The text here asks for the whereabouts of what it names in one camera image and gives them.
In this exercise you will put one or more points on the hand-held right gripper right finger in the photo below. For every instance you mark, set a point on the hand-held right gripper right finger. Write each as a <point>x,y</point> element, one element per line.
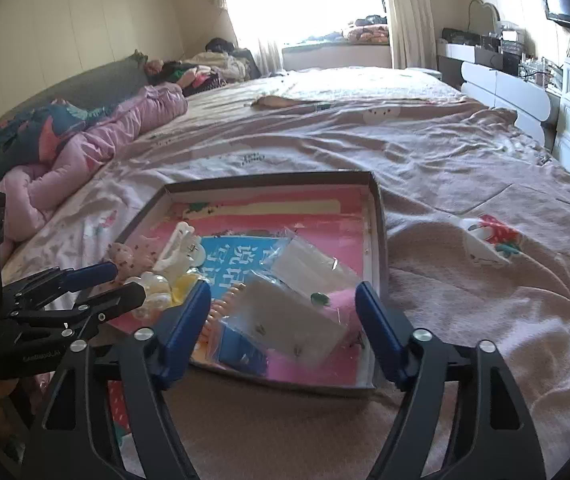
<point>380,330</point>

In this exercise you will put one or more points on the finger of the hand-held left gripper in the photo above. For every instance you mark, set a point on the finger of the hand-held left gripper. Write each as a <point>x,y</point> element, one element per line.
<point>115,301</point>
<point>92,272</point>

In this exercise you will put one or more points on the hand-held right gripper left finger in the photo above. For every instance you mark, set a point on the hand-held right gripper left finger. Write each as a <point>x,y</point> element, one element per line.
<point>187,320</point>

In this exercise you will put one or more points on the white claw hair clip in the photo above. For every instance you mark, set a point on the white claw hair clip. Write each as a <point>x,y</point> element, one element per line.
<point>177,250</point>

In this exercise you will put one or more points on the plastic bag with earring card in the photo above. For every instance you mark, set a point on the plastic bag with earring card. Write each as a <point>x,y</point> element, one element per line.
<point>285,315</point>

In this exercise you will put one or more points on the shallow cardboard box pink inside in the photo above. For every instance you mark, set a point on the shallow cardboard box pink inside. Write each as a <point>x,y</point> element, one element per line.
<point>315,210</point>

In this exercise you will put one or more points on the blue jewelry card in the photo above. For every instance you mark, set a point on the blue jewelry card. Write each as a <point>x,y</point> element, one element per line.
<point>242,350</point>

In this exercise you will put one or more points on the orange comb hair clip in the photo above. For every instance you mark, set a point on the orange comb hair clip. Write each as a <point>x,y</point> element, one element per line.
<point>217,312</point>

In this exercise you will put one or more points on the green stud earring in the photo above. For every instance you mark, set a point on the green stud earring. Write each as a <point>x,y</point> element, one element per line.
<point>319,299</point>

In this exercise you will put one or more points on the plastic bag with white card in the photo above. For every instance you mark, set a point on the plastic bag with white card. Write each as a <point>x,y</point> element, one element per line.
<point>310,260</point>

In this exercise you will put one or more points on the pink quilt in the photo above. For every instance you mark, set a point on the pink quilt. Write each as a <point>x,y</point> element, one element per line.
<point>90,150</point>

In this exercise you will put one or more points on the dark patterned pillow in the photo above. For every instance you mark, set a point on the dark patterned pillow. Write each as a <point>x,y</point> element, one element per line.
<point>15,135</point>

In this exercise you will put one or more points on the brown blanket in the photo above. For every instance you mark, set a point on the brown blanket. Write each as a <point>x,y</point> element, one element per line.
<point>265,435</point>

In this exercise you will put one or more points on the pile of clothes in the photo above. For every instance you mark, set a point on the pile of clothes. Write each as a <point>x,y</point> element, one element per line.
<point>205,67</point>

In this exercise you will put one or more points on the clothes on window seat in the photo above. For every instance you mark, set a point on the clothes on window seat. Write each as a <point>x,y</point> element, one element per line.
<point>360,32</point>

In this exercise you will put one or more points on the black storage box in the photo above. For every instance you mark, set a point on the black storage box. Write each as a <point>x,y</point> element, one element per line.
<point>480,45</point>

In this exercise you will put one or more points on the beige window curtain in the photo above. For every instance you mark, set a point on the beige window curtain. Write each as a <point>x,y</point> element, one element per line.
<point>410,10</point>

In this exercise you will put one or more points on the heart shaped vanity mirror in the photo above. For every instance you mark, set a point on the heart shaped vanity mirror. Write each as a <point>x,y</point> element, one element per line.
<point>482,12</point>

